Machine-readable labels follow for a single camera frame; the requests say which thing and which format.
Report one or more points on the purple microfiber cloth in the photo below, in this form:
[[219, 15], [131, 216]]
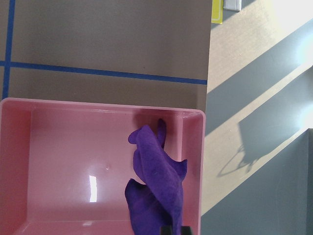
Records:
[[157, 201]]

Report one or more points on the pink plastic tray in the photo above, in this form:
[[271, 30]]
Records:
[[64, 165]]

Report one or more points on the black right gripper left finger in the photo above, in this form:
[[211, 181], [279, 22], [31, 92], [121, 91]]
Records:
[[166, 230]]

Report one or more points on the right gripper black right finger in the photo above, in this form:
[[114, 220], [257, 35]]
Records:
[[186, 230]]

